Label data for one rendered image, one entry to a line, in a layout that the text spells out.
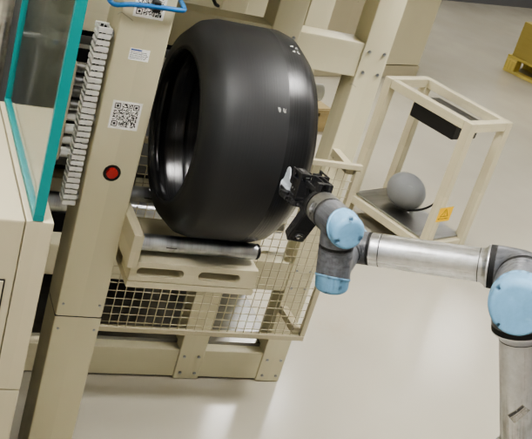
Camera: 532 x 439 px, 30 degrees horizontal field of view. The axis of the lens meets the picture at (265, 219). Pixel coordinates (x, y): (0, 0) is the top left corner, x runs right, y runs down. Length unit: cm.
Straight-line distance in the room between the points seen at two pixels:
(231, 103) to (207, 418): 149
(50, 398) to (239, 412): 94
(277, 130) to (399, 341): 216
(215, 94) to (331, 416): 172
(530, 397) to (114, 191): 115
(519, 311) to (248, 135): 79
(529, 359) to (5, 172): 110
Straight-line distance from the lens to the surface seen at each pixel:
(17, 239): 181
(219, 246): 266
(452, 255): 219
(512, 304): 203
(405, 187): 530
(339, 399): 390
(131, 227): 257
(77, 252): 266
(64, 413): 297
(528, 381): 213
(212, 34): 253
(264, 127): 241
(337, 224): 205
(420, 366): 432
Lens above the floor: 211
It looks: 24 degrees down
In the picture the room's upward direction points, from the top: 17 degrees clockwise
